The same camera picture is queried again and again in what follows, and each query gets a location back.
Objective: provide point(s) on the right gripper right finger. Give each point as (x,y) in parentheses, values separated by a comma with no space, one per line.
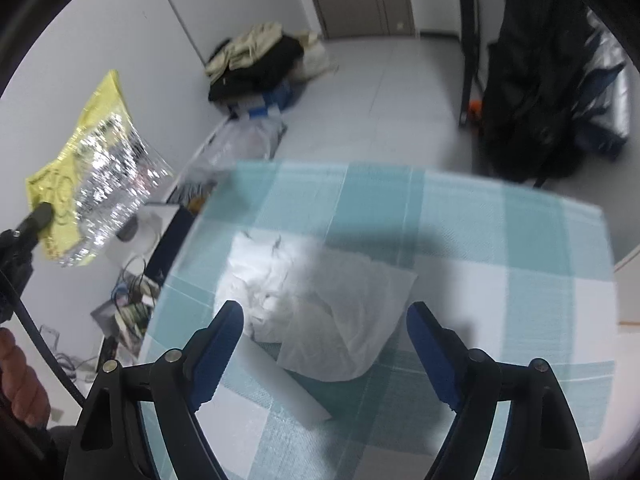
(541,439)

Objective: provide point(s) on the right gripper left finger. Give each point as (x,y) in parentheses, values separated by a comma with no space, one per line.
(109,440)

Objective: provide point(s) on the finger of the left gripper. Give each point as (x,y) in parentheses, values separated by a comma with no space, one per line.
(39,219)

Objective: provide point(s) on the yellow snack wrapper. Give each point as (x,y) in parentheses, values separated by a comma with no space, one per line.
(103,175)

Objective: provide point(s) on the white plastic strip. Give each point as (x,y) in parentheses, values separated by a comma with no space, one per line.
(282,387)

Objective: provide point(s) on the white tissue bag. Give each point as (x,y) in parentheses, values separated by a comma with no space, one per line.
(330,312)

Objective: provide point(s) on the left hand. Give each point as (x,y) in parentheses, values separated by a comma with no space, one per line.
(28,399)

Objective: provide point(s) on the navy blue box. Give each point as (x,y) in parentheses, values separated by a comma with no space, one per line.
(152,241)

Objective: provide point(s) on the teal checkered tablecloth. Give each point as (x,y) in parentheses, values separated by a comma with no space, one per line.
(519,273)

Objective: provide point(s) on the grey plastic mailer bag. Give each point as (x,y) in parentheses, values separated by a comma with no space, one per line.
(240,139)

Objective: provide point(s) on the blue white shoebox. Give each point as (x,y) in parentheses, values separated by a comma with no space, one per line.
(271,103)

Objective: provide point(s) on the pile of clothes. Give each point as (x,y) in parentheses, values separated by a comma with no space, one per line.
(259,60)

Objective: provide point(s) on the black backpack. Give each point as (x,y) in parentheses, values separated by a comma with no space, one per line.
(536,65)

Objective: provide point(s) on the tangled cables clutter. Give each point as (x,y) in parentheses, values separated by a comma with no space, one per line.
(123,321)

